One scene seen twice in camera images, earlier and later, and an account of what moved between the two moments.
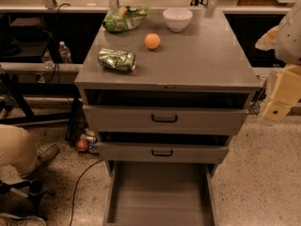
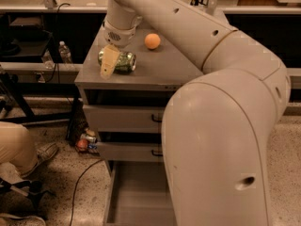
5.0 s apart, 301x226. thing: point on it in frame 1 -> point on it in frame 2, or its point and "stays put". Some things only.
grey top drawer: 143,120 stays put
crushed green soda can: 121,60 stays put
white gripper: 290,42 -> 119,37
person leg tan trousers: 18,149 stays put
